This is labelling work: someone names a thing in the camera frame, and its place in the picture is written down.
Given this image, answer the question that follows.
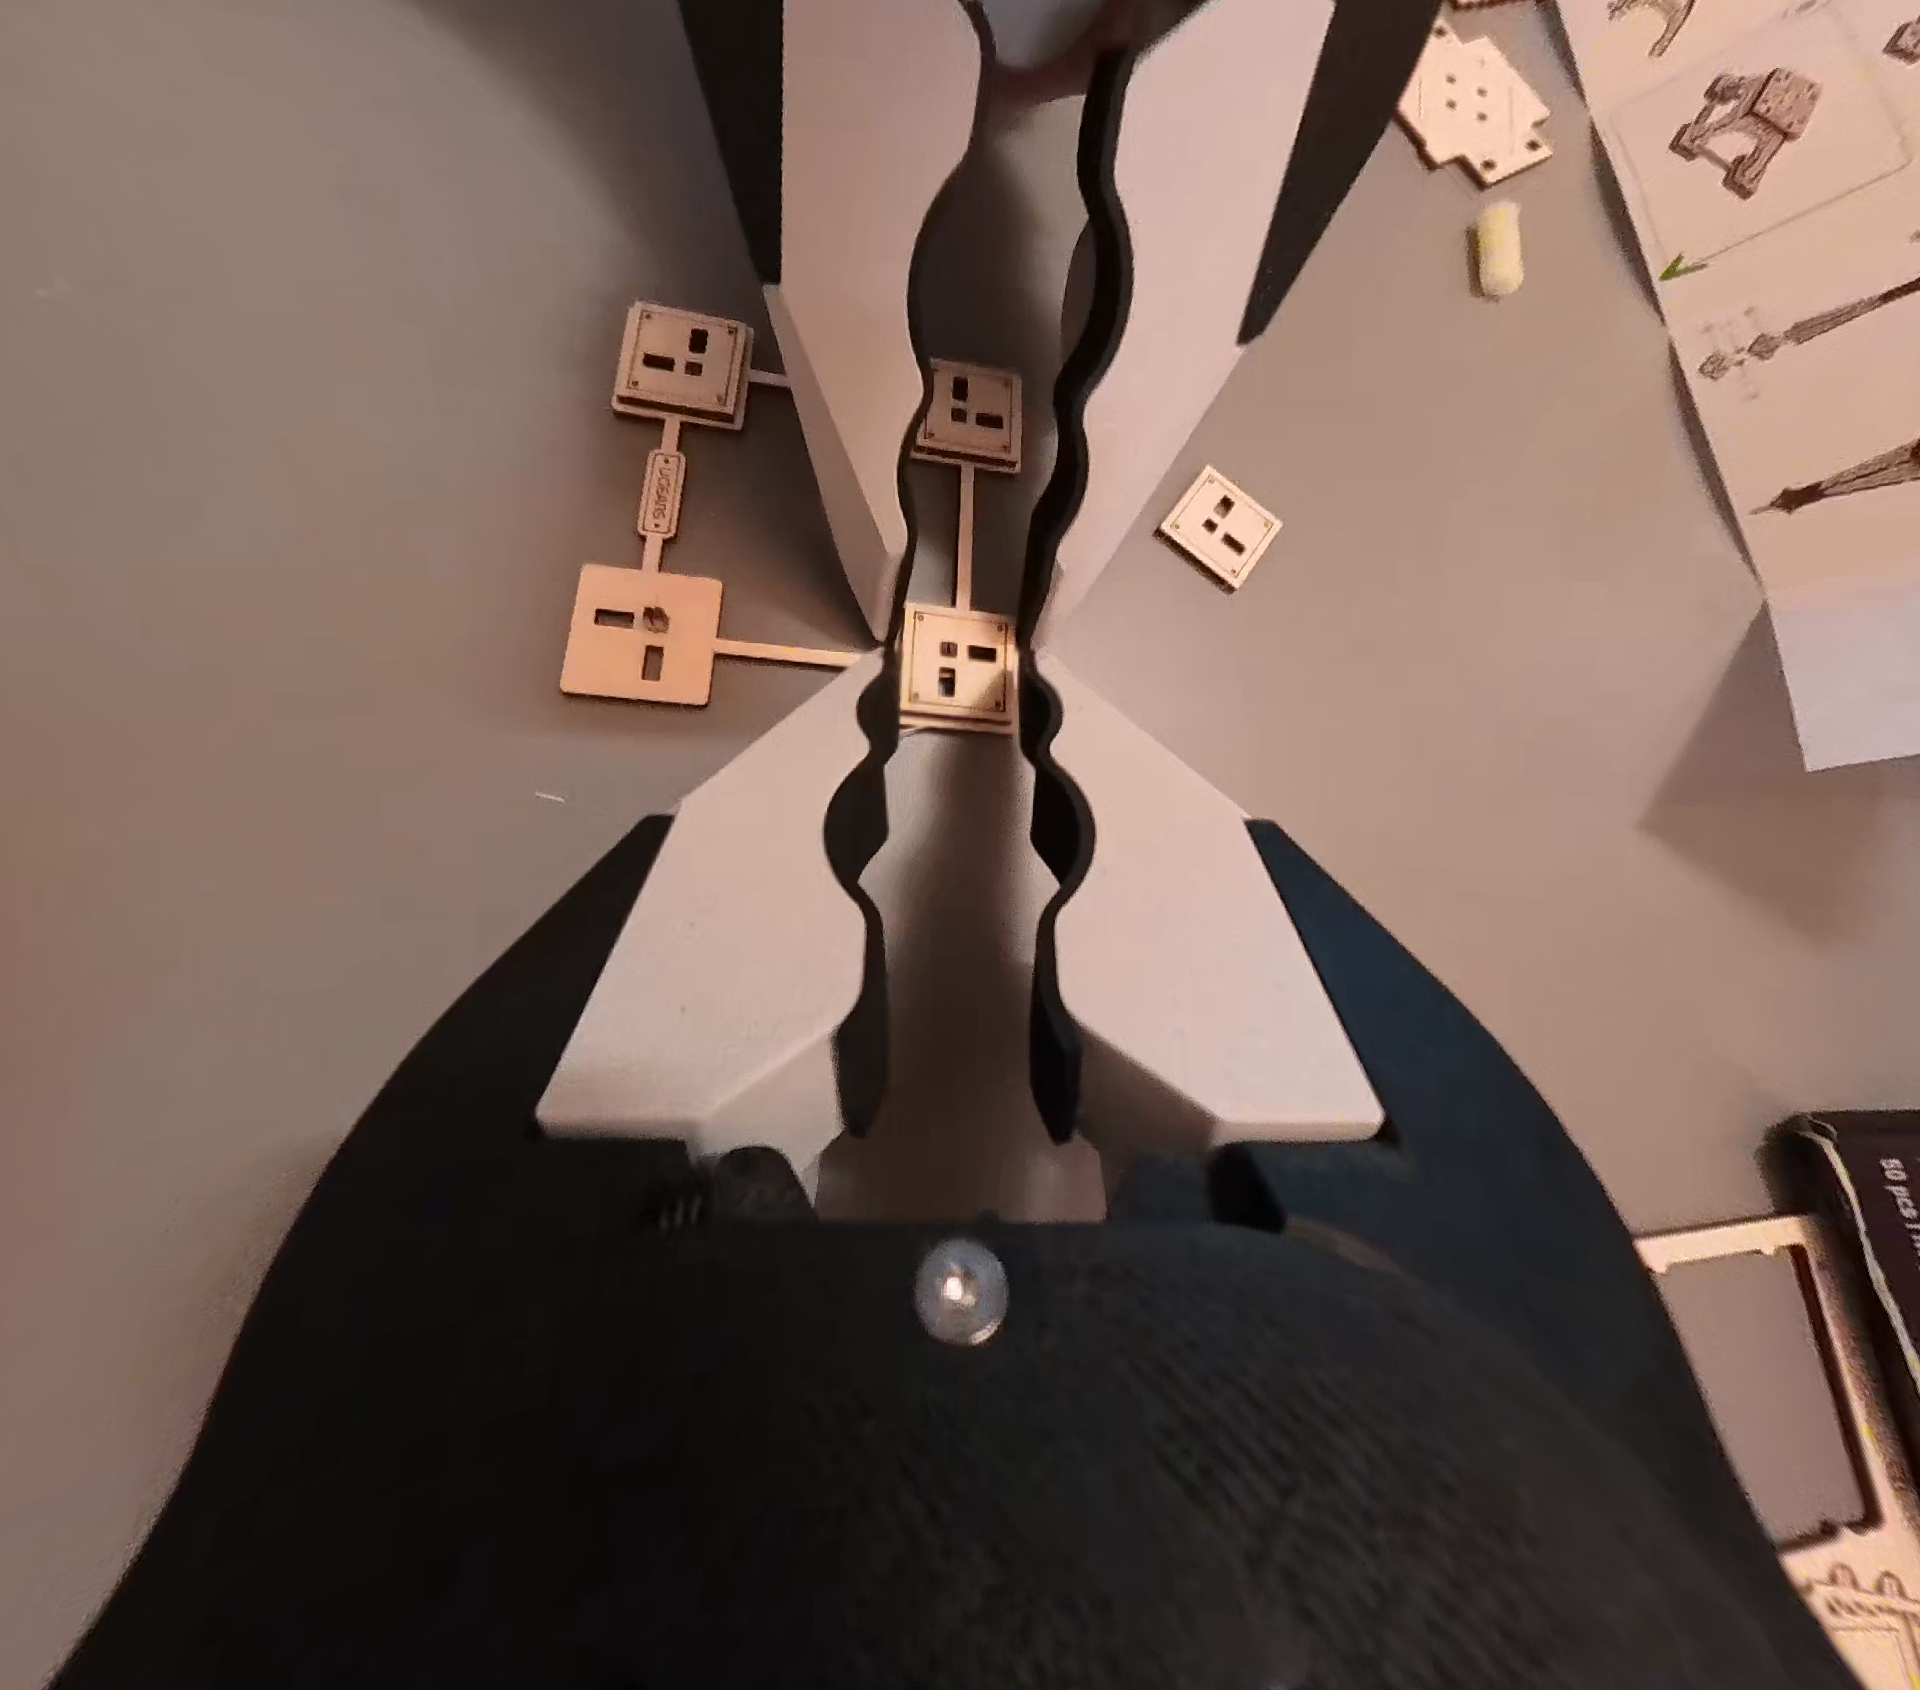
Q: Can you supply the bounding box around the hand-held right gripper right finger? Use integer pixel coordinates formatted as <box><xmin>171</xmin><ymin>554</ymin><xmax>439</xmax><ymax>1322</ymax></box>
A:
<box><xmin>1021</xmin><ymin>655</ymin><xmax>1386</xmax><ymax>1145</ymax></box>

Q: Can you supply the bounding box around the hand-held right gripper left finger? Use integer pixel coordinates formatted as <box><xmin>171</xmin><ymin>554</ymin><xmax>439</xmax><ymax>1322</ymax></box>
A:
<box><xmin>534</xmin><ymin>639</ymin><xmax>903</xmax><ymax>1145</ymax></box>

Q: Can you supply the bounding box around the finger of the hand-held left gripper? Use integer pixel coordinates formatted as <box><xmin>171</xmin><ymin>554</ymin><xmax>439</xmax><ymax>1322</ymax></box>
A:
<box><xmin>762</xmin><ymin>0</ymin><xmax>995</xmax><ymax>651</ymax></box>
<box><xmin>1021</xmin><ymin>0</ymin><xmax>1340</xmax><ymax>652</ymax></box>

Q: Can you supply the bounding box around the wooden four-square frame piece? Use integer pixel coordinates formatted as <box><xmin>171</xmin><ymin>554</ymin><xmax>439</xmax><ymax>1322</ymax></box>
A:
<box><xmin>560</xmin><ymin>302</ymin><xmax>1026</xmax><ymax>735</ymax></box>

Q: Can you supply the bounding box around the stepped wooden cross plate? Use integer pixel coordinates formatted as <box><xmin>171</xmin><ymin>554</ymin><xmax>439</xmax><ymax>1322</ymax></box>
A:
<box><xmin>1397</xmin><ymin>16</ymin><xmax>1554</xmax><ymax>189</ymax></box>

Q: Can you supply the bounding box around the wooden sheet with square hole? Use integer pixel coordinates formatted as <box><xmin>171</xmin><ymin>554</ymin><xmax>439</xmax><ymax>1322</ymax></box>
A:
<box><xmin>1631</xmin><ymin>1213</ymin><xmax>1920</xmax><ymax>1690</ymax></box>

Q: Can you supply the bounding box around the paper instruction sheet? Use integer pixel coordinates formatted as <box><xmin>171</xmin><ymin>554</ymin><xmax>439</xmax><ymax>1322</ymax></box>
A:
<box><xmin>1519</xmin><ymin>0</ymin><xmax>1920</xmax><ymax>774</ymax></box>

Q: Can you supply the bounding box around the purple puzzle box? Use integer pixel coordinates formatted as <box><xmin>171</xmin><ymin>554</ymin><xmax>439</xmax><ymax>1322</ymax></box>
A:
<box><xmin>1768</xmin><ymin>1109</ymin><xmax>1920</xmax><ymax>1422</ymax></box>

